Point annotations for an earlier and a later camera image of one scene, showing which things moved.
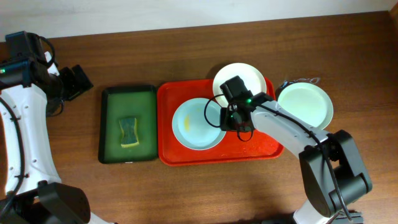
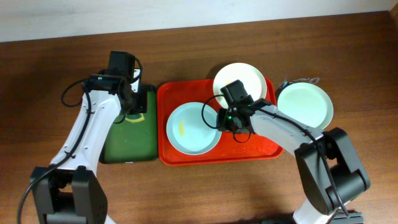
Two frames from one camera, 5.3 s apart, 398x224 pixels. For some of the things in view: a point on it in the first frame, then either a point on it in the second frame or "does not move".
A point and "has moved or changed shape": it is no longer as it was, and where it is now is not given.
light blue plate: x=197 y=124 has moved or changed shape
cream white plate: x=253 y=79 does not move
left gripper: x=72 y=82 -> x=141 y=101
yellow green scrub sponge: x=130 y=138 -> x=134 y=117
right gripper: x=228 y=124 does not move
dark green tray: x=118 y=102 does not move
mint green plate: x=308 y=102 does not move
